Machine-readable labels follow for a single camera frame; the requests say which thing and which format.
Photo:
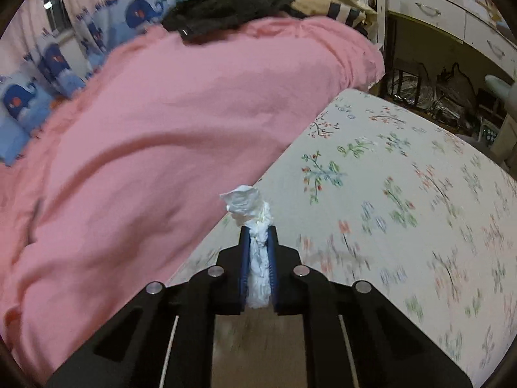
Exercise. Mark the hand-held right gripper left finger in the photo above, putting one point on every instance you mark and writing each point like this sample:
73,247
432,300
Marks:
243,262

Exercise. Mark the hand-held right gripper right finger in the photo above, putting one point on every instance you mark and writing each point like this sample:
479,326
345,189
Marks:
274,266

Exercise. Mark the large white tissue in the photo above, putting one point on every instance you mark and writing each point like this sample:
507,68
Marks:
248,206

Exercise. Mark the floral tablecloth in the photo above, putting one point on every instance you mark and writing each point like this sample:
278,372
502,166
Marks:
383,210

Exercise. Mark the pink blanket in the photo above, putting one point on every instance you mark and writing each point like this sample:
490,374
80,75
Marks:
161,129

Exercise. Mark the pile of magazines and bags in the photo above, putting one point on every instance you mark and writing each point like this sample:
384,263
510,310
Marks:
436,93

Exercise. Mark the black jacket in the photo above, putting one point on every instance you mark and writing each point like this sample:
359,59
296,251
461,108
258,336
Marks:
226,10

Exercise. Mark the beige dark striped cloth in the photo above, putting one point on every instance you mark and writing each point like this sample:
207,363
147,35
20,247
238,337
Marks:
323,8

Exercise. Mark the pink whale print curtain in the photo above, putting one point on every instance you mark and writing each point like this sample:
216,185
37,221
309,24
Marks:
52,60

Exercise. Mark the blue grey desk chair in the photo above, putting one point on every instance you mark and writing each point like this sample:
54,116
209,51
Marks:
501,89

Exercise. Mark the white drawer with blue sticker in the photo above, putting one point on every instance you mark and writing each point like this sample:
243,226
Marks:
424,8

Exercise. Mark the plain white drawer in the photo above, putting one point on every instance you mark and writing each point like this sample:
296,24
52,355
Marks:
488,40

